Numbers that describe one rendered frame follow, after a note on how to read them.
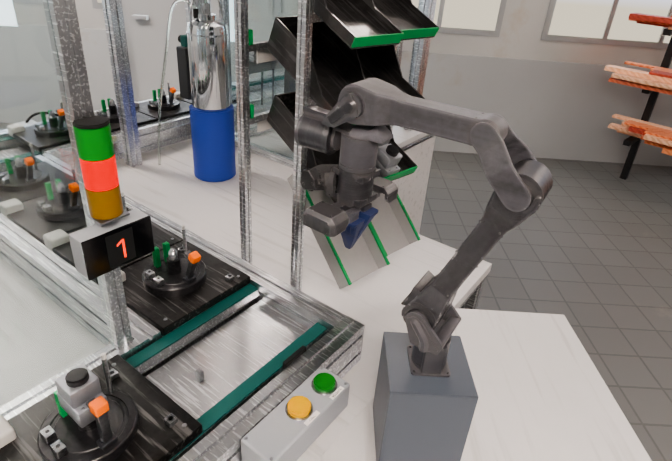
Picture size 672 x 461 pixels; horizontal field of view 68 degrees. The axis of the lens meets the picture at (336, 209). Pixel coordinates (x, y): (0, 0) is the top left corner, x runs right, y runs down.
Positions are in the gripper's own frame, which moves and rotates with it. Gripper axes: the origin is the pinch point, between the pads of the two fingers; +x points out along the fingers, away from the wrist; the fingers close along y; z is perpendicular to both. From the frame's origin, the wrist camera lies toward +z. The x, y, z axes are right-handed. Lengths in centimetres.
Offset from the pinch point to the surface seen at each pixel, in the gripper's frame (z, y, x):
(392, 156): 12.3, -33.2, 0.0
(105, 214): 29.5, 25.5, -1.3
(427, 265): 8, -56, 39
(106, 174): 29.2, 24.5, -8.0
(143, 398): 18.9, 29.5, 28.7
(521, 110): 87, -401, 81
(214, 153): 94, -50, 29
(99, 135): 29.3, 24.6, -14.2
